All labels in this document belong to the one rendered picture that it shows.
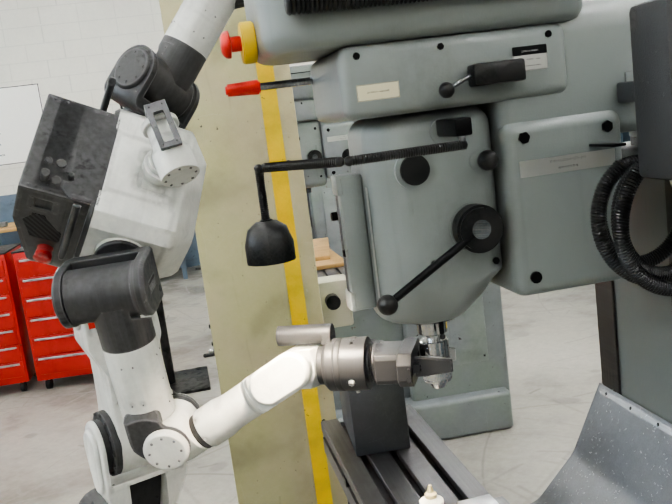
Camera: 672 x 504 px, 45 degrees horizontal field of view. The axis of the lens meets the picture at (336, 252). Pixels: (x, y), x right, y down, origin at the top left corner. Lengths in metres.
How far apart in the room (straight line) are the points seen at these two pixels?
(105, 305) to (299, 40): 0.52
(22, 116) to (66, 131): 8.90
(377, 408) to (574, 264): 0.67
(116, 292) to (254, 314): 1.74
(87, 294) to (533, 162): 0.71
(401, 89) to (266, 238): 0.28
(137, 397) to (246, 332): 1.66
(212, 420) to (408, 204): 0.51
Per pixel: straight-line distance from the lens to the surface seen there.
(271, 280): 3.00
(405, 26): 1.14
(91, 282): 1.33
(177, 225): 1.40
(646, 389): 1.51
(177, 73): 1.57
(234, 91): 1.31
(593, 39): 1.26
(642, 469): 1.50
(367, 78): 1.12
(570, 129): 1.23
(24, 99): 10.36
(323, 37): 1.11
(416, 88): 1.14
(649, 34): 1.04
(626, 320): 1.52
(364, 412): 1.76
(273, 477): 3.22
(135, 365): 1.36
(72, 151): 1.43
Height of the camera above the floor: 1.64
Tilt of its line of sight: 10 degrees down
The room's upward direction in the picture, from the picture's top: 7 degrees counter-clockwise
